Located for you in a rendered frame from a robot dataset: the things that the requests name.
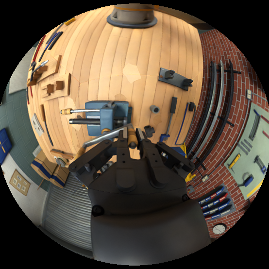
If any dark blue bar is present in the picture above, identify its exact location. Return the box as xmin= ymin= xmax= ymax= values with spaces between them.
xmin=47 ymin=31 xmax=64 ymax=51

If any blue yoke vise body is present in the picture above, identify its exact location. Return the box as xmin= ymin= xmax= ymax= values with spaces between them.
xmin=84 ymin=101 xmax=133 ymax=137

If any black-handled tool with blue jaw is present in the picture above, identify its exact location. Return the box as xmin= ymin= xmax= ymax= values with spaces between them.
xmin=159 ymin=96 xmax=178 ymax=143

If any white wall clock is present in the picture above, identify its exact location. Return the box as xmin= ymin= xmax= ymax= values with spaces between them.
xmin=211 ymin=222 xmax=228 ymax=235

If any grey roller shutter door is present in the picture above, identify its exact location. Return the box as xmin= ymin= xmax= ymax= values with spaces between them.
xmin=42 ymin=173 xmax=93 ymax=251

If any blue-grey round base plate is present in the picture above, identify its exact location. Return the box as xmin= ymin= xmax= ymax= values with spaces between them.
xmin=106 ymin=14 xmax=158 ymax=29

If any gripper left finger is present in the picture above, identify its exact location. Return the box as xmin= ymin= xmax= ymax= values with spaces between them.
xmin=68 ymin=126 xmax=135 ymax=191

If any silver pointed tool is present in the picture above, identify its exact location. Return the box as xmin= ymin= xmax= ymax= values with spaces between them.
xmin=34 ymin=60 xmax=49 ymax=73

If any silver bar with tan grip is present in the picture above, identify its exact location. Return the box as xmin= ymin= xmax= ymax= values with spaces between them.
xmin=60 ymin=108 xmax=101 ymax=115

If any wooden tool rest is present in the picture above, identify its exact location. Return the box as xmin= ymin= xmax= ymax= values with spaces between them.
xmin=27 ymin=54 xmax=62 ymax=87

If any tan wooden grip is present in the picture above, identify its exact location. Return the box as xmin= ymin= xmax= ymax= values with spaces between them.
xmin=127 ymin=128 xmax=137 ymax=149

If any wooden rack with blocks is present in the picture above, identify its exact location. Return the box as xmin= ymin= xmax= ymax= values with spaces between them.
xmin=40 ymin=73 xmax=72 ymax=99

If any parts bin rack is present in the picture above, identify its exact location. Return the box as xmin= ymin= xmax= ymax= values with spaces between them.
xmin=197 ymin=184 xmax=236 ymax=221

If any cork notice board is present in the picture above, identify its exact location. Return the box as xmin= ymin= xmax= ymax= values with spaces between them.
xmin=9 ymin=168 xmax=31 ymax=197

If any dark blue rod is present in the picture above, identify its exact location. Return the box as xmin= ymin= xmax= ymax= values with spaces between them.
xmin=43 ymin=120 xmax=54 ymax=147

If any blue and yellow box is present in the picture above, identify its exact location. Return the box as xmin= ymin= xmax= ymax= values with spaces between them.
xmin=171 ymin=143 xmax=187 ymax=159

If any red pipe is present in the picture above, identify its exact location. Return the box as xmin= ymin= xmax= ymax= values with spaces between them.
xmin=31 ymin=34 xmax=47 ymax=64

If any black wall pipe rack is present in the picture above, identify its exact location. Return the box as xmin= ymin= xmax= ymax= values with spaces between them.
xmin=186 ymin=59 xmax=242 ymax=173

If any grey-blue plate with black cradles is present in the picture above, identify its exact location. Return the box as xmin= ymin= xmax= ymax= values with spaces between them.
xmin=158 ymin=67 xmax=194 ymax=91

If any cardboard box with blue band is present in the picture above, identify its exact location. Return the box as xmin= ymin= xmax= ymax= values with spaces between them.
xmin=49 ymin=164 xmax=71 ymax=189
xmin=30 ymin=150 xmax=58 ymax=182

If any green tool pegboard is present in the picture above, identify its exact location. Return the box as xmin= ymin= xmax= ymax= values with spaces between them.
xmin=223 ymin=102 xmax=269 ymax=201

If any dark grey pipe fitting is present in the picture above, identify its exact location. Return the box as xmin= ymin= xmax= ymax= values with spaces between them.
xmin=143 ymin=125 xmax=156 ymax=137

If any brown wooden block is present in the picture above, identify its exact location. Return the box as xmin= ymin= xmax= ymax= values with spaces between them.
xmin=50 ymin=148 xmax=74 ymax=160

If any blue hacksaw with black handle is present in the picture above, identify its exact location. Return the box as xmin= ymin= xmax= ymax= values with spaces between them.
xmin=174 ymin=101 xmax=197 ymax=146

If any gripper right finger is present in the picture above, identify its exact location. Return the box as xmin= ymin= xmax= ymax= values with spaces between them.
xmin=135 ymin=127 xmax=196 ymax=189

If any black round bar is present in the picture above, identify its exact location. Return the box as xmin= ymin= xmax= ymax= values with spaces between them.
xmin=68 ymin=118 xmax=101 ymax=125

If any blue wall sign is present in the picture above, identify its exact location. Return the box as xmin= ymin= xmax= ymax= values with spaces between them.
xmin=0 ymin=128 xmax=12 ymax=165

